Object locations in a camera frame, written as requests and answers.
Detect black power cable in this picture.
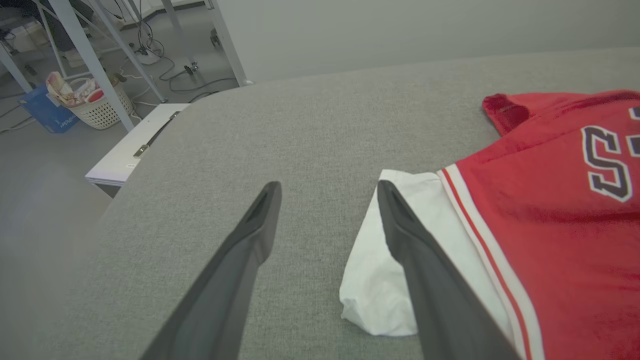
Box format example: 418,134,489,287
117,0,236,101

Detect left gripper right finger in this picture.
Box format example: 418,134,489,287
377,180,521,360

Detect white plastic laundry basket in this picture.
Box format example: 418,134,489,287
65,75,135,131

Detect white extension socket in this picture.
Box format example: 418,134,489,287
135,47,161,66

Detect white metal equipment box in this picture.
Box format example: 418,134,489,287
85,103,191,199

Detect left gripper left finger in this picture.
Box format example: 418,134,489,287
140,181,283,360

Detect grey partition post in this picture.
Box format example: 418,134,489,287
205,0,253,86

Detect black box carry handle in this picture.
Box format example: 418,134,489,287
132,111,180,158

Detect crumpled items in basket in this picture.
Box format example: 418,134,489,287
46,71,106,108

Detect red and white jersey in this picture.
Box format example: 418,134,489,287
340,90,640,360

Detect blue cardboard box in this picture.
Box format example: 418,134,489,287
19,84,80,134

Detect white metal table leg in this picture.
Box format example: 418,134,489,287
47,0,136,132
160,0,199,71
90,0,168,103
0,45,33,93

